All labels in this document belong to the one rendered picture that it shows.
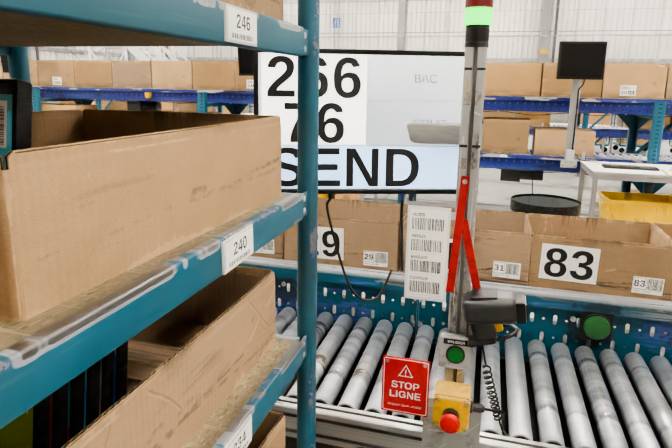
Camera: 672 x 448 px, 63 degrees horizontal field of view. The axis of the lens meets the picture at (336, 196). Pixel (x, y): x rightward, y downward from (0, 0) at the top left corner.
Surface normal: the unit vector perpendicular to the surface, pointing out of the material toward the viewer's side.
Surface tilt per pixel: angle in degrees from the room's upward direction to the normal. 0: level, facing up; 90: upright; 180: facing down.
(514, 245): 90
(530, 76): 90
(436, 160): 86
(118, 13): 90
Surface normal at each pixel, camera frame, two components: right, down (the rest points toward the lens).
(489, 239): -0.26, 0.19
